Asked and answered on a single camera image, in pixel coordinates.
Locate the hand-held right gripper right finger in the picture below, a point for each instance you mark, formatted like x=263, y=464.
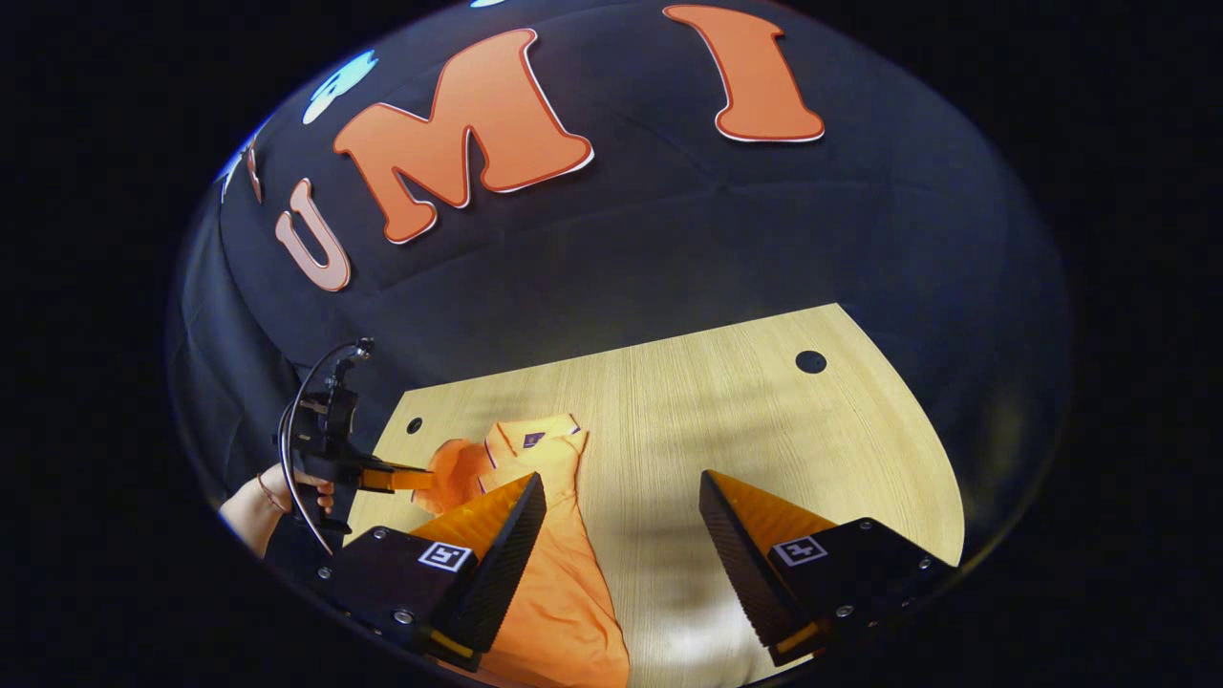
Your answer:
x=740, y=564

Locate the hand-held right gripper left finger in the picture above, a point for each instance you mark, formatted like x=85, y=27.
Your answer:
x=506, y=564

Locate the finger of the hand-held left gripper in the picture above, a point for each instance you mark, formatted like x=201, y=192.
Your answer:
x=396, y=480

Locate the orange T-shirt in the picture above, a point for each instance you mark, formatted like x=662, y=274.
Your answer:
x=564, y=592

